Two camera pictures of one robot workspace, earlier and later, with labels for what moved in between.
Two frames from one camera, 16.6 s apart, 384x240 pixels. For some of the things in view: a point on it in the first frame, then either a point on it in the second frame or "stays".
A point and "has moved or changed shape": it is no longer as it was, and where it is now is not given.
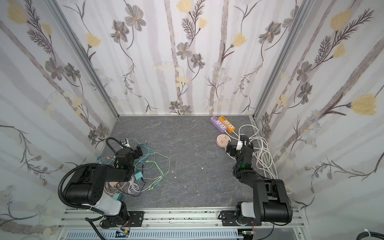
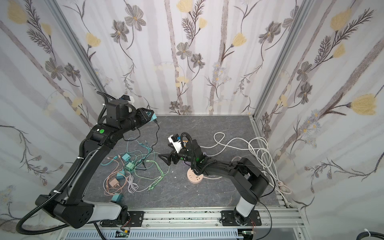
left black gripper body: x=135 y=151 → x=144 y=114
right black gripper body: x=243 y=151 → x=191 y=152
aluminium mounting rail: x=281 y=219 stays
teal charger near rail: x=119 y=197 stays
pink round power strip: x=222 y=140 → x=193 y=178
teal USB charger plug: x=138 y=175 has moved or changed shape
